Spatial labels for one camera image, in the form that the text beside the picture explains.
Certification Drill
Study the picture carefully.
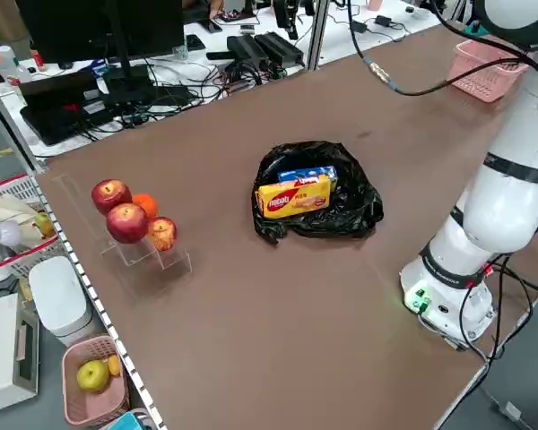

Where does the clear plastic bottle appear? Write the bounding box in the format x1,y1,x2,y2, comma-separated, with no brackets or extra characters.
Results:
0,44,22,85

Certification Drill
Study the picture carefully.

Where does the small white fan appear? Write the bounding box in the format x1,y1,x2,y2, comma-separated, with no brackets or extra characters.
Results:
0,219,23,284

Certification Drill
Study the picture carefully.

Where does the green yellow fruit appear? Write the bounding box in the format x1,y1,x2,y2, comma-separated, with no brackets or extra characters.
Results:
34,211,57,238

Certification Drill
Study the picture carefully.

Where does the person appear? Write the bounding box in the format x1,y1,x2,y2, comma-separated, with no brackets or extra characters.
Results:
181,0,229,19

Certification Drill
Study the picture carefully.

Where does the clear acrylic stepped fruit stand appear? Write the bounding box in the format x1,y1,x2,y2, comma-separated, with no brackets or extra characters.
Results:
51,172,194,284

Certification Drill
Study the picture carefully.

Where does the blue white carton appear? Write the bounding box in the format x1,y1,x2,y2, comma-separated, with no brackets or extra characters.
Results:
91,57,112,81

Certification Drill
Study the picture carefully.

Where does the white square appliance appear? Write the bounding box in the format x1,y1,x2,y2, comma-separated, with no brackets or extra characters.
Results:
0,293,40,416

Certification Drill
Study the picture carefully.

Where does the black computer monitor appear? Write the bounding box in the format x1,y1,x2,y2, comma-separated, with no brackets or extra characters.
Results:
15,0,186,65

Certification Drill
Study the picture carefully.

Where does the blue Oreo biscuit box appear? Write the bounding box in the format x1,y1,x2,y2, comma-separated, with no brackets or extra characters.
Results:
277,165,339,187

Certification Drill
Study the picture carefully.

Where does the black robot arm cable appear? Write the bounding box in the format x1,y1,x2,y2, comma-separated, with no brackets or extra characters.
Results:
347,0,538,288

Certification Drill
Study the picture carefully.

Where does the black plastic bag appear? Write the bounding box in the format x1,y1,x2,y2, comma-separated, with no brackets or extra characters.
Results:
250,142,385,245

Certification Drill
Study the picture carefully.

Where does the beige cloth bag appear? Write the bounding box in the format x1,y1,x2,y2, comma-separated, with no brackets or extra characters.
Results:
0,193,44,250

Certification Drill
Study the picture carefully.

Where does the yellow pear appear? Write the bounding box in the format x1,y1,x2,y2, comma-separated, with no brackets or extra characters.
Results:
75,359,111,394

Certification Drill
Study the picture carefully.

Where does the white basket with red rim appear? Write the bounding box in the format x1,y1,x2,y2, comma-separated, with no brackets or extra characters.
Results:
0,175,67,279

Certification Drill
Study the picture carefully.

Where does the aluminium frame post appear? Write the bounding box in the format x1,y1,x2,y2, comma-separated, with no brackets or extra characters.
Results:
0,71,48,175
305,0,331,72

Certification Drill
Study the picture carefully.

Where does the white rounded bin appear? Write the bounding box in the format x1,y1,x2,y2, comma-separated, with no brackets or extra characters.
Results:
28,255,93,347

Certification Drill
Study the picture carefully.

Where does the black power adapter box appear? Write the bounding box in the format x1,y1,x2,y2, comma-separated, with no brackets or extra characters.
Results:
227,34,270,73
254,30,306,68

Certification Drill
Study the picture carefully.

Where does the teal plastic box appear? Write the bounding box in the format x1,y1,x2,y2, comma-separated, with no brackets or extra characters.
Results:
109,411,150,430

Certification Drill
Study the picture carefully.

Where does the yellow Nabati wafer box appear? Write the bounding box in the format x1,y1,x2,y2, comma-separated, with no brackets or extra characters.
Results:
256,174,333,220

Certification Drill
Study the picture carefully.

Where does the pink plastic basket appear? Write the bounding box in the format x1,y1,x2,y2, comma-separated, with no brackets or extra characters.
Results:
446,39,531,103

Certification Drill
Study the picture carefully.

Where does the black laptop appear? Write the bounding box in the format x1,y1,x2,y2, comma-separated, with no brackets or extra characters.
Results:
18,70,123,147

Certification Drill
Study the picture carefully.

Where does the aluminium table edge rail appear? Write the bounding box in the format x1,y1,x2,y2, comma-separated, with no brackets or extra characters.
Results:
35,172,168,430

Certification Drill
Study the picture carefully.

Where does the red yellow streaked apple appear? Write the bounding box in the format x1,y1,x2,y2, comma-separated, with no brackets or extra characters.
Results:
146,216,179,253

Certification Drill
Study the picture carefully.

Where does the black monitor stand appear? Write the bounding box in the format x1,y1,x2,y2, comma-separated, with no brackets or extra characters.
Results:
102,0,162,108

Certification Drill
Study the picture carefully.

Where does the dull pink mesh basket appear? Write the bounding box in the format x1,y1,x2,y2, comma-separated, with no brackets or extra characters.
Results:
61,334,131,426

